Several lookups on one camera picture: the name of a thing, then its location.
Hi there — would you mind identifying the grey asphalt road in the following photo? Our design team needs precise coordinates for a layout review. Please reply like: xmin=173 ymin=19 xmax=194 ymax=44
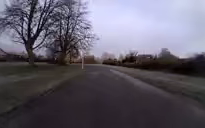
xmin=0 ymin=64 xmax=205 ymax=128

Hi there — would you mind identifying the distant house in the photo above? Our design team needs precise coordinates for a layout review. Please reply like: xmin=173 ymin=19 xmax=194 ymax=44
xmin=135 ymin=53 xmax=155 ymax=64

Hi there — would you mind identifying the frosty grass verge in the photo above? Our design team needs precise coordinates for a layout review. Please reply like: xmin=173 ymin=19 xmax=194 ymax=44
xmin=0 ymin=61 xmax=88 ymax=118
xmin=103 ymin=64 xmax=205 ymax=113

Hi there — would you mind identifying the large bare tree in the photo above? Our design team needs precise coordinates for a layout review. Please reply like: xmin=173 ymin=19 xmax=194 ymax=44
xmin=0 ymin=0 xmax=63 ymax=66

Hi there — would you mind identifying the white post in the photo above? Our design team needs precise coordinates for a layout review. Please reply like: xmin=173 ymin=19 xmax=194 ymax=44
xmin=80 ymin=50 xmax=85 ymax=70

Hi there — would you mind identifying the dark hedge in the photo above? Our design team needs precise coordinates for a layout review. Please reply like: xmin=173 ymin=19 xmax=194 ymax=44
xmin=102 ymin=54 xmax=205 ymax=80

